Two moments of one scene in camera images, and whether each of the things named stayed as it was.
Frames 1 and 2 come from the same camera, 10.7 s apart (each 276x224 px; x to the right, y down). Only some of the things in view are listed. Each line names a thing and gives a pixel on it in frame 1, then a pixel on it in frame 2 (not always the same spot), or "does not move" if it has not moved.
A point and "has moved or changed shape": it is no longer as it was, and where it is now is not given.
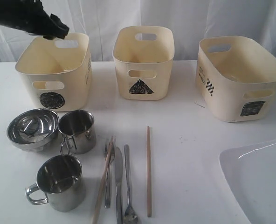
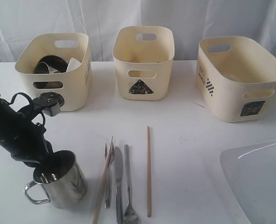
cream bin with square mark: x=237 y=79 does not move
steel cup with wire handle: x=78 y=128 -> x=49 y=64
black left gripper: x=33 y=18 -> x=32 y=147
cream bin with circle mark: x=56 y=73 does not move
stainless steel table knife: x=119 y=185 does not move
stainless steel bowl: x=33 y=130 has moved or changed shape
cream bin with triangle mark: x=144 y=56 does not move
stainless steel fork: x=107 y=193 does not move
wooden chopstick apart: x=148 y=185 does not move
